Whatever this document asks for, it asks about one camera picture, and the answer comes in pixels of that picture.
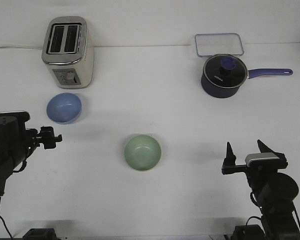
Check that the dark blue saucepan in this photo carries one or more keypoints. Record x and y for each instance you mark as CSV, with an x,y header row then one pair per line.
x,y
226,86

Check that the clear container lid blue rim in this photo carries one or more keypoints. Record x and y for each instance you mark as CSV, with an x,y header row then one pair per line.
x,y
209,44

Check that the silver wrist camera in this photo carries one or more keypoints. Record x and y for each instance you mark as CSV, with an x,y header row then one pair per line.
x,y
22,116
261,159

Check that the glass pot lid blue knob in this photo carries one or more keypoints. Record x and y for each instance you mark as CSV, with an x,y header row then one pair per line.
x,y
224,65

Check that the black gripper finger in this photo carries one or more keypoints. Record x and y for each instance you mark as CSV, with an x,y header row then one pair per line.
x,y
279,162
57,139
230,158

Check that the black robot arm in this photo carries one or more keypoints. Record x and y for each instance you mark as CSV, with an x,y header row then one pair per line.
x,y
17,143
272,191

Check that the silver two-slot toaster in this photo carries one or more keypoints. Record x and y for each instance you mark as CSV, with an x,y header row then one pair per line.
x,y
67,52

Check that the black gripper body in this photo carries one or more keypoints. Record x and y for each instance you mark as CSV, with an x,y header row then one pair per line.
x,y
46,136
256,176

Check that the green bowl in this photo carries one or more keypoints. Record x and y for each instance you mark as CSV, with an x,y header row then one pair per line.
x,y
142,152

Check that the blue bowl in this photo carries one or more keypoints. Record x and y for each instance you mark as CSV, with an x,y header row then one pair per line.
x,y
64,108

